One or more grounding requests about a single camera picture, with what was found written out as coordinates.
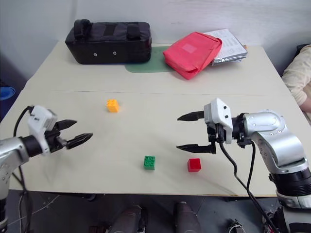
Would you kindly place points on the black padded case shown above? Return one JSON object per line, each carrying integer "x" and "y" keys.
{"x": 109, "y": 44}

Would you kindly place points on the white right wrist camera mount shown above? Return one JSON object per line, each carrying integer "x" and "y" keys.
{"x": 219, "y": 116}

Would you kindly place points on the blue round container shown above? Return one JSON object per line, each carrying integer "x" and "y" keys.
{"x": 6, "y": 93}

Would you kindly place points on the green mat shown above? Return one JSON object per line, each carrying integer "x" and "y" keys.
{"x": 145, "y": 63}

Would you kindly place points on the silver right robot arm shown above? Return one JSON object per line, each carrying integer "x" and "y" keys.
{"x": 274, "y": 140}

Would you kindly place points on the green toy brick cube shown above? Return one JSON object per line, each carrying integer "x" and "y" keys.
{"x": 149, "y": 162}

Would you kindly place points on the person in beige clothing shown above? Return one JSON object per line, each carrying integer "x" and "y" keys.
{"x": 297, "y": 72}

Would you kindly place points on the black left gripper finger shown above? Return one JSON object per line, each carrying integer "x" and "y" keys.
{"x": 79, "y": 140}
{"x": 66, "y": 124}

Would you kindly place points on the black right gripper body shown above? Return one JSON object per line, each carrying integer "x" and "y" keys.
{"x": 215, "y": 136}

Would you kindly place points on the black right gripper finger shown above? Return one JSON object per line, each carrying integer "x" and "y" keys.
{"x": 192, "y": 116}
{"x": 194, "y": 148}

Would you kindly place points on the red toy brick cube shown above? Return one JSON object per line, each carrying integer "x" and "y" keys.
{"x": 194, "y": 165}

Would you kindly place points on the silver printed foil packet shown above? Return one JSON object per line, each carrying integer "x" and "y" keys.
{"x": 230, "y": 48}

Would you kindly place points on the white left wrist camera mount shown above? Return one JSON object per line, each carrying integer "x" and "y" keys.
{"x": 40, "y": 121}

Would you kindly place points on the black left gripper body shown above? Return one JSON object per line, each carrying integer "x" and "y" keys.
{"x": 54, "y": 140}

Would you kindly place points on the orange toy brick cube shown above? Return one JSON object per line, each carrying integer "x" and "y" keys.
{"x": 112, "y": 105}

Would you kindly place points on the red fabric pouch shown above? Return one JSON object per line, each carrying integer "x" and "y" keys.
{"x": 192, "y": 54}

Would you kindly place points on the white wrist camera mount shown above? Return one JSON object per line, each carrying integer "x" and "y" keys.
{"x": 219, "y": 116}
{"x": 40, "y": 121}

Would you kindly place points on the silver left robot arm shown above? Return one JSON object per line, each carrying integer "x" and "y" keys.
{"x": 9, "y": 151}

